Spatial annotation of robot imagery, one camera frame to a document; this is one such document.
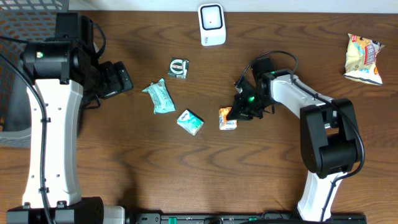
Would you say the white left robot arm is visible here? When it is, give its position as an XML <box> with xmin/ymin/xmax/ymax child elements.
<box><xmin>7</xmin><ymin>12</ymin><xmax>134</xmax><ymax>224</ymax></box>

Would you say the white barcode scanner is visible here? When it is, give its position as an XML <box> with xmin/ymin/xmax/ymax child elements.
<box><xmin>198</xmin><ymin>3</ymin><xmax>226</xmax><ymax>47</ymax></box>

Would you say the dark grey mesh basket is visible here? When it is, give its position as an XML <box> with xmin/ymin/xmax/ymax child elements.
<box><xmin>1</xmin><ymin>0</ymin><xmax>69</xmax><ymax>147</ymax></box>

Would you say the orange tissue pack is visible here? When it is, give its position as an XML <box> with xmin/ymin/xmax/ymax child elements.
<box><xmin>219</xmin><ymin>107</ymin><xmax>238</xmax><ymax>131</ymax></box>

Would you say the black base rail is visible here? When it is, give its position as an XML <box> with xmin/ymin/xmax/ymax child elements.
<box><xmin>135</xmin><ymin>212</ymin><xmax>368</xmax><ymax>224</ymax></box>

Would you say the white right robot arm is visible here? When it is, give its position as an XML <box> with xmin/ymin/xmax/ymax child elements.
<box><xmin>227</xmin><ymin>58</ymin><xmax>364</xmax><ymax>222</ymax></box>

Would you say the green Zam-Buk tin box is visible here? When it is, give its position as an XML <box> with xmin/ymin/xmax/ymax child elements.
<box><xmin>168</xmin><ymin>58</ymin><xmax>190</xmax><ymax>79</ymax></box>

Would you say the yellow snack bag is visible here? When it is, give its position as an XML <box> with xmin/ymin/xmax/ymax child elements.
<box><xmin>343</xmin><ymin>34</ymin><xmax>384</xmax><ymax>86</ymax></box>

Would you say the green tissue pack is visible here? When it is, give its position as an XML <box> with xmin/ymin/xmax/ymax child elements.
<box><xmin>177</xmin><ymin>110</ymin><xmax>204</xmax><ymax>136</ymax></box>

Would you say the pale green wet wipes pack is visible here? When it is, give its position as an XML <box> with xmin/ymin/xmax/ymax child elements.
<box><xmin>142</xmin><ymin>78</ymin><xmax>175</xmax><ymax>114</ymax></box>

